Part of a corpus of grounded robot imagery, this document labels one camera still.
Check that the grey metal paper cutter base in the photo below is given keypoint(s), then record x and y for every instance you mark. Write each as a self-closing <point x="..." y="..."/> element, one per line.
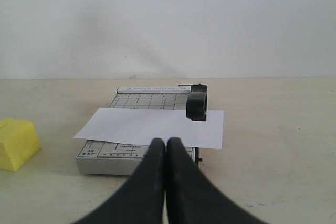
<point x="105" y="158"/>

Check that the black cutter blade arm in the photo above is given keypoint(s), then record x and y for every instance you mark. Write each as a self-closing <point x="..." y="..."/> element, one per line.
<point x="197" y="106"/>

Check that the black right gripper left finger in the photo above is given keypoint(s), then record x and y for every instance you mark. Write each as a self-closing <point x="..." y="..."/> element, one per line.
<point x="141" y="198"/>

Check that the white paper sheet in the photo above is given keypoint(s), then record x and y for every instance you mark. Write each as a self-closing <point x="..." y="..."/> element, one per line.
<point x="141" y="126"/>

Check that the yellow foam cube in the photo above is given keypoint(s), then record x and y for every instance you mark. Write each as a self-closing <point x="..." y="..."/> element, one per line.
<point x="19" y="143"/>

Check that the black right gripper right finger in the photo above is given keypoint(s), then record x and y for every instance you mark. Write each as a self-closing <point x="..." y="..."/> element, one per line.
<point x="191" y="197"/>

